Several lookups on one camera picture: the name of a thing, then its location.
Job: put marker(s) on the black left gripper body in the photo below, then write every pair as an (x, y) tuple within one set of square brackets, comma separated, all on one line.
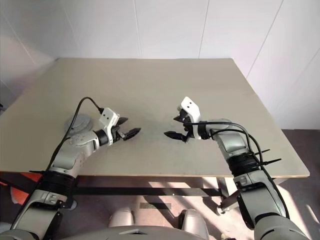
[(118, 133)]

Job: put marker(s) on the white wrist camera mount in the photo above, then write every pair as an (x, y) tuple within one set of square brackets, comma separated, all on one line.
[(108, 116), (191, 106)]

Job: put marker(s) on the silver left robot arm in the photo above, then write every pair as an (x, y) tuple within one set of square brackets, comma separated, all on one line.
[(72, 150)]

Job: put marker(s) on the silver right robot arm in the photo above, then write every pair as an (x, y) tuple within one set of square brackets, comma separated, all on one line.
[(232, 142)]

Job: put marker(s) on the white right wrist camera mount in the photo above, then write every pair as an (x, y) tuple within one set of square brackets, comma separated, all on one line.
[(191, 106)]

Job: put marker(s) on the round silver motor housing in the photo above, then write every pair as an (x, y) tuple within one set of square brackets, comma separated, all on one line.
[(87, 129)]

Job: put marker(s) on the grey round motor lid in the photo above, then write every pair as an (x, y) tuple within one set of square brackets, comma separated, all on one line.
[(83, 119)]

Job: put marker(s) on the grey table leg with caster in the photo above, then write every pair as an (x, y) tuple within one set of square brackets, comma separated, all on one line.
[(228, 200)]

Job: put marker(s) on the beige robot leg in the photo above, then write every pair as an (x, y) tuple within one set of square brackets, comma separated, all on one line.
[(195, 220), (122, 217)]

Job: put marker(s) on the beige robot left leg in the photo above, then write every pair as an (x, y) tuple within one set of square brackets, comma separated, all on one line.
[(122, 217)]

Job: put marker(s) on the grey robot torso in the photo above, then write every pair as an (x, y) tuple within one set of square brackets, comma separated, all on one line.
[(150, 233)]

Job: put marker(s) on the beige robot right leg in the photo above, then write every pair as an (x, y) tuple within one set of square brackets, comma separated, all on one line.
[(195, 220)]

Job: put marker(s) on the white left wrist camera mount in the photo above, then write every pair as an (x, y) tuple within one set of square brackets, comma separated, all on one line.
[(108, 116)]

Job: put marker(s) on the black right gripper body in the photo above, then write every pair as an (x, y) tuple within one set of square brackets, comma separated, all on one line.
[(188, 130)]

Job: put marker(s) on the black metal table frame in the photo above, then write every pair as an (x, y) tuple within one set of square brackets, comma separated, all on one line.
[(150, 191)]

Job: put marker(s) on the black zip tie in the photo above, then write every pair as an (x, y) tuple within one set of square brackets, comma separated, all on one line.
[(263, 152), (272, 161)]

